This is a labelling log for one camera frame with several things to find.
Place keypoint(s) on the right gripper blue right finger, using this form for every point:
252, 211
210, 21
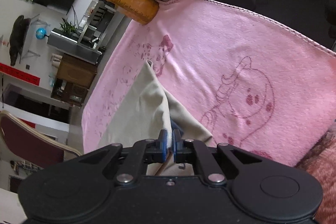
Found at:
200, 157

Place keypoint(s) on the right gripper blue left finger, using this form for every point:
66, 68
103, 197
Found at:
137, 158

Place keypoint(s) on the beige t-shirt navy trim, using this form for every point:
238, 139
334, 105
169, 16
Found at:
147, 109

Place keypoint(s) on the pink cartoon blanket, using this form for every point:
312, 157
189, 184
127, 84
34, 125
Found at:
251, 81

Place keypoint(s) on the brown wooden cabinet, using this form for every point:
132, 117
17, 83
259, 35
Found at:
73, 80

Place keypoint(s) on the dark red wooden chair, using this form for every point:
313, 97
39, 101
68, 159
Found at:
30, 145

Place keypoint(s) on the grey tall left speaker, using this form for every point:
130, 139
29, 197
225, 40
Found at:
71, 47

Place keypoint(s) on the green potted plant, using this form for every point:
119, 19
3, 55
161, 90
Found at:
68, 28

